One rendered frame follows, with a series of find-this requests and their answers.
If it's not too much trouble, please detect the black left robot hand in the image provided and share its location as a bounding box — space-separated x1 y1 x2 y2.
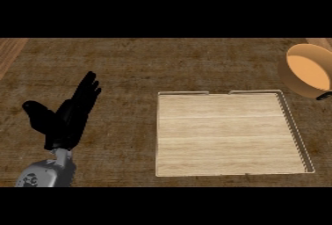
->
21 70 103 151

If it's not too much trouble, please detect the pale wooden tray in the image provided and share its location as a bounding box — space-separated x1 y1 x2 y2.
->
155 89 316 178

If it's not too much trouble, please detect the orange pot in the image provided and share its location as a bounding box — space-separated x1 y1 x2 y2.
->
276 43 332 101

